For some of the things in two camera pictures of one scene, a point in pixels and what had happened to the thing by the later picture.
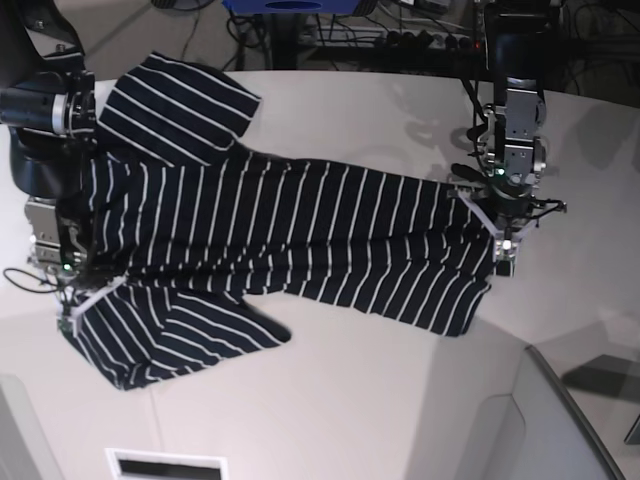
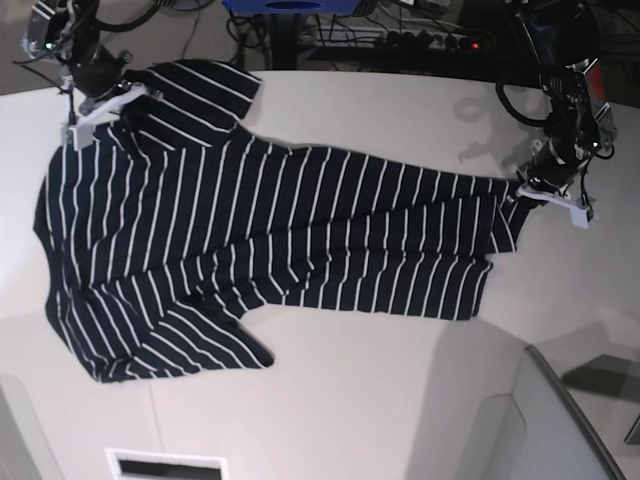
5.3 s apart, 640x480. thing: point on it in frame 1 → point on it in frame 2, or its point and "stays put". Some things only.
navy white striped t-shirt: (185, 225) stays put
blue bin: (291, 6) stays put
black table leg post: (284, 40) stays put
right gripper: (511, 145) → (577, 127)
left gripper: (57, 242) → (68, 31)
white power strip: (390, 38) stays put
